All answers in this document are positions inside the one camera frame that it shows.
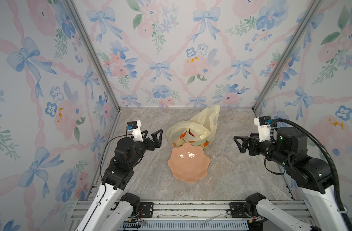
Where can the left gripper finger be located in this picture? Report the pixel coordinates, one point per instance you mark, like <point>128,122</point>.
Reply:
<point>156,141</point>
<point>144,134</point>

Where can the corner aluminium post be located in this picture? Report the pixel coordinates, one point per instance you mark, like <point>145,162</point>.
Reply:
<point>299,32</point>
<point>77,21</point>

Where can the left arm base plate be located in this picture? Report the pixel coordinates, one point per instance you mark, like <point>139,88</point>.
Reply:
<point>142,210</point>

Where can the pink scalloped plate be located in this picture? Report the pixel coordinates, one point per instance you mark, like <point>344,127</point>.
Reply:
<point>188,163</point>

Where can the aluminium front rail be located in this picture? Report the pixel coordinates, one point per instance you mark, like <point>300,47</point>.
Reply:
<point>194,216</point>

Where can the right corner aluminium post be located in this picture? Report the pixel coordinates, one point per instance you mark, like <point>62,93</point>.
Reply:
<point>299,32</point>

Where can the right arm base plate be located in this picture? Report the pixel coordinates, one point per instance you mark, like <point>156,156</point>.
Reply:
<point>238,210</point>

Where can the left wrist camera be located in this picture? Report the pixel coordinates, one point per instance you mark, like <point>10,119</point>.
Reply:
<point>134,127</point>

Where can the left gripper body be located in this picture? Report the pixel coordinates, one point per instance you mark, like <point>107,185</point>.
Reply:
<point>145,145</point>

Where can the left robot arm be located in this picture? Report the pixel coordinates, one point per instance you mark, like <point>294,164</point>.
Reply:
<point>111,206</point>

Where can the yellow plastic bag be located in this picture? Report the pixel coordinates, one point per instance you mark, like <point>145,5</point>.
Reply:
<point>198,131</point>

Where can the left corner aluminium post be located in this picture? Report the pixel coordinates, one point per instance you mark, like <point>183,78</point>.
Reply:
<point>77,21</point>

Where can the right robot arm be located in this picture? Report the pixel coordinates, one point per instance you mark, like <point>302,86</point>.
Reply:
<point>315,177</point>

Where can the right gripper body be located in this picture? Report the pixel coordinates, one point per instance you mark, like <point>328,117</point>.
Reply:
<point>255,145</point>

